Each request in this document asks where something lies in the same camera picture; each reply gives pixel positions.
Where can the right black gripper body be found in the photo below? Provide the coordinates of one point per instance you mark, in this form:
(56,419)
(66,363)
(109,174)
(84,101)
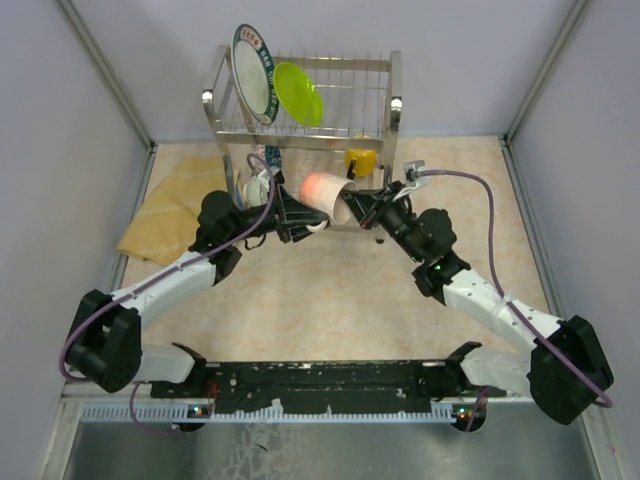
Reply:
(396,219)

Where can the blue patterned bowl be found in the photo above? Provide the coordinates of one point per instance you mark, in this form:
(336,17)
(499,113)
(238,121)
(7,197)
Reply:
(270,153)

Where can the stainless steel dish rack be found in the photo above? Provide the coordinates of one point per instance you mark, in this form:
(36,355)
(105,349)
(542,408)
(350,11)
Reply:
(363,106)

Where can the left aluminium frame post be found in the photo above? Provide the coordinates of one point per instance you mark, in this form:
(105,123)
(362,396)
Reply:
(105,70)

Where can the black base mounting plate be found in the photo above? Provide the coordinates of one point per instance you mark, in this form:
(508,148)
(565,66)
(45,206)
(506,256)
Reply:
(376,402)

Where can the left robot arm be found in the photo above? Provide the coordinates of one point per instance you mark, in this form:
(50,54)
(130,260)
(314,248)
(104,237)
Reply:
(104,344)

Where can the pink and white mug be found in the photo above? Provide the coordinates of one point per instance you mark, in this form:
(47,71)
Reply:
(321,190)

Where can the right aluminium frame post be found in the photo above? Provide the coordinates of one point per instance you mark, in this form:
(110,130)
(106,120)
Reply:
(559,45)

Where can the white plate green rim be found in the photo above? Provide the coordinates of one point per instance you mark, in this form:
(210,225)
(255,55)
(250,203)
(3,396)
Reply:
(253,70)

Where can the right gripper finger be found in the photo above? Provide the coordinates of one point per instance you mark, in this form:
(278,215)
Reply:
(392,191)
(366,208)

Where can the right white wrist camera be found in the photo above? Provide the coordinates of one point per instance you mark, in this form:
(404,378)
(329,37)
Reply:
(415,176)

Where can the aluminium front rail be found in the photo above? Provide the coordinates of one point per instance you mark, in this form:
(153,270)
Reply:
(221,381)

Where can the aluminium frame post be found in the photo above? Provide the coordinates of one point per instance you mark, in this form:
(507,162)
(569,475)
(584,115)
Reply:
(559,45)
(105,70)

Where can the pale green patterned bowl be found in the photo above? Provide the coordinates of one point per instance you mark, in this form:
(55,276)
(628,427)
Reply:
(256,189)

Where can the yellow glass mug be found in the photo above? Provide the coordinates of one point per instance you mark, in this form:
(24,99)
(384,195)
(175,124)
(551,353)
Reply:
(359,162)

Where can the yellow cloth with white zigzags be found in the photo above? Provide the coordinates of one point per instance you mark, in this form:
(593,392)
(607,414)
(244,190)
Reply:
(166,223)

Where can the lime green plate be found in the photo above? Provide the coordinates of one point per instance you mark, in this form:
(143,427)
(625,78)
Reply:
(298,94)

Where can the white slotted cable duct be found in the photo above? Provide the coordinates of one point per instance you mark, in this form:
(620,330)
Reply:
(198,413)

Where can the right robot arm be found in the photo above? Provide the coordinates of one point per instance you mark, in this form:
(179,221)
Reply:
(558,363)

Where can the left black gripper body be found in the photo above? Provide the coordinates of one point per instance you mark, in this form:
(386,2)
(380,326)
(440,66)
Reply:
(266,225)

